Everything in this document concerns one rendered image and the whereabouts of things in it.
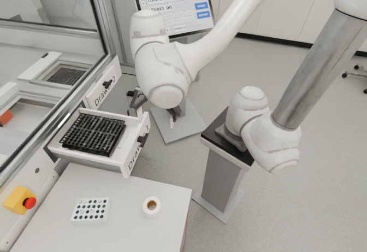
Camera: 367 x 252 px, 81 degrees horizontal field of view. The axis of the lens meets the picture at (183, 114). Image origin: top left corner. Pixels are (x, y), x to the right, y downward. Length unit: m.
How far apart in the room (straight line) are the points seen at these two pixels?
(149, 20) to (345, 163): 2.14
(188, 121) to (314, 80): 1.59
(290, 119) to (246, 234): 1.12
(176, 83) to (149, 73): 0.06
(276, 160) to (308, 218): 1.16
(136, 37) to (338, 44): 0.51
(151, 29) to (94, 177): 0.71
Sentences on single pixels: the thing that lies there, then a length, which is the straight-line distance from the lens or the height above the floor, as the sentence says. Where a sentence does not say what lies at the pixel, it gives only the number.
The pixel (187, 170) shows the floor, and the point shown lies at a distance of 1.87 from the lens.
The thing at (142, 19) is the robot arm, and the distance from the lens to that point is 0.58.
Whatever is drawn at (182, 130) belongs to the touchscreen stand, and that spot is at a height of 0.03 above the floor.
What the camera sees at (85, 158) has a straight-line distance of 0.97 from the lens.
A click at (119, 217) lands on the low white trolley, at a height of 0.76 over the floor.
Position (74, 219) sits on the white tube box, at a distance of 0.97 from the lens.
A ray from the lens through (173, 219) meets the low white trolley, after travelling 0.92.
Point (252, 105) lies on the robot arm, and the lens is 0.92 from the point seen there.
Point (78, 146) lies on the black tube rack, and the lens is 1.03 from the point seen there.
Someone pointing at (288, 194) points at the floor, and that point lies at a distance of 1.98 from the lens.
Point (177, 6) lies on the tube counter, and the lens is 1.59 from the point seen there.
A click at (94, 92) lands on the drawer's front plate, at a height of 0.91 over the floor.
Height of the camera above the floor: 1.64
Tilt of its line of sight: 46 degrees down
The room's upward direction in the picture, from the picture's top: 1 degrees clockwise
